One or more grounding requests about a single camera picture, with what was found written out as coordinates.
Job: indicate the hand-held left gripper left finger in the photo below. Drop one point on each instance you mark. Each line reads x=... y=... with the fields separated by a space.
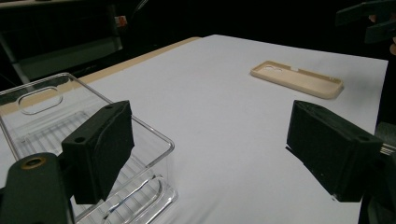
x=99 y=149

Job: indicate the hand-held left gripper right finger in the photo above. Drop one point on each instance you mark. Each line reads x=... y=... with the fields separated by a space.
x=330 y=149

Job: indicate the clear plastic container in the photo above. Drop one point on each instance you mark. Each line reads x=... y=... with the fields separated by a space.
x=37 y=137

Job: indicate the beige phone case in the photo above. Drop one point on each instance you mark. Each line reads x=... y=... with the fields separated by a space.
x=305 y=81

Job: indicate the white paper sheet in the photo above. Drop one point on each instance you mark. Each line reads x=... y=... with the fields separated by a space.
x=218 y=124

